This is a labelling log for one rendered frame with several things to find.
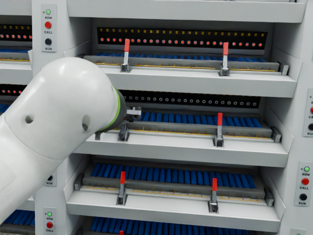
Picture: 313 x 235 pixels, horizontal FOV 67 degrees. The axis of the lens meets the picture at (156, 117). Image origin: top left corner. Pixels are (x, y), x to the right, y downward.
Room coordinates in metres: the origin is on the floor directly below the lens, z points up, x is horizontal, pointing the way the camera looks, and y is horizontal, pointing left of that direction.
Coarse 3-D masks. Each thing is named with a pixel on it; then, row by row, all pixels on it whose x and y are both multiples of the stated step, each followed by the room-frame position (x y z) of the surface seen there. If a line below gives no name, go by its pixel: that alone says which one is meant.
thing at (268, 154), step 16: (240, 112) 0.79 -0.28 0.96; (256, 112) 0.78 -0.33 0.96; (272, 112) 0.74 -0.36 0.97; (272, 128) 0.68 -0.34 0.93; (96, 144) 0.65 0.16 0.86; (112, 144) 0.65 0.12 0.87; (128, 144) 0.64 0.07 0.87; (144, 144) 0.64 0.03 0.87; (160, 144) 0.64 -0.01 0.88; (176, 144) 0.64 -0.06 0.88; (192, 144) 0.64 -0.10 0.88; (208, 144) 0.65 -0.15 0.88; (224, 144) 0.65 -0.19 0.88; (240, 144) 0.65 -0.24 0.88; (256, 144) 0.65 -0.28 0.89; (272, 144) 0.65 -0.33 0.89; (288, 144) 0.61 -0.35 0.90; (192, 160) 0.64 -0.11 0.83; (208, 160) 0.64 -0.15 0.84; (224, 160) 0.63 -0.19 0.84; (240, 160) 0.63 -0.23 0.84; (256, 160) 0.63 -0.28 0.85; (272, 160) 0.62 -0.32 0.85
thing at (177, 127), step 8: (136, 120) 0.72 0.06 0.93; (120, 128) 0.72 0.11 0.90; (128, 128) 0.71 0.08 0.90; (136, 128) 0.70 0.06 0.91; (144, 128) 0.71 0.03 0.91; (152, 128) 0.71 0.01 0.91; (160, 128) 0.70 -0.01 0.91; (168, 128) 0.70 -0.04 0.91; (176, 128) 0.70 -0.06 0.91; (184, 128) 0.70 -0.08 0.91; (192, 128) 0.69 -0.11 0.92; (200, 128) 0.69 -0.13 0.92; (208, 128) 0.69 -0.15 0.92; (216, 128) 0.69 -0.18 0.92; (224, 128) 0.69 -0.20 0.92; (232, 128) 0.69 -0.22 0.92; (240, 128) 0.69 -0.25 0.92; (248, 128) 0.69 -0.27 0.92; (256, 128) 0.69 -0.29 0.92; (264, 128) 0.69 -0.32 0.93; (232, 136) 0.67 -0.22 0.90; (256, 136) 0.69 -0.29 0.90; (264, 136) 0.67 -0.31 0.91
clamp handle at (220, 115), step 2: (218, 114) 0.65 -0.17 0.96; (220, 114) 0.65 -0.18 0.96; (222, 114) 0.65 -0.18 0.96; (218, 116) 0.65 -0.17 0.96; (220, 116) 0.65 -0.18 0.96; (222, 116) 0.65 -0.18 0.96; (218, 118) 0.65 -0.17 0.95; (220, 118) 0.65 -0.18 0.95; (218, 120) 0.65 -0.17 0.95; (220, 120) 0.65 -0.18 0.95; (218, 122) 0.65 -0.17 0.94; (220, 122) 0.65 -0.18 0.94; (218, 124) 0.65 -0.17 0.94; (220, 124) 0.65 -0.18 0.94; (218, 126) 0.65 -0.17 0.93; (220, 126) 0.65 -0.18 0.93; (218, 128) 0.65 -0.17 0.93; (220, 128) 0.65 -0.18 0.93; (218, 130) 0.64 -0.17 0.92; (220, 130) 0.64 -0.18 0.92; (218, 132) 0.64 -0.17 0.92; (220, 132) 0.64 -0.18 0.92; (218, 134) 0.64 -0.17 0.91; (220, 134) 0.64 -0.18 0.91; (218, 136) 0.64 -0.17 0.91; (220, 136) 0.64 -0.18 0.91
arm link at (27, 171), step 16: (0, 128) 0.28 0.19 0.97; (0, 144) 0.26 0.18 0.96; (16, 144) 0.27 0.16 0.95; (0, 160) 0.24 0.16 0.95; (16, 160) 0.26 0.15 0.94; (32, 160) 0.28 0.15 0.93; (48, 160) 0.29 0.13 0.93; (0, 176) 0.22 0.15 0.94; (16, 176) 0.25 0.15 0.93; (32, 176) 0.28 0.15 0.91; (48, 176) 0.32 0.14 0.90; (0, 192) 0.21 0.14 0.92; (16, 192) 0.24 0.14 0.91; (32, 192) 0.29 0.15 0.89; (0, 208) 0.21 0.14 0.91; (16, 208) 0.26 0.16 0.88; (0, 224) 0.23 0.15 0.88
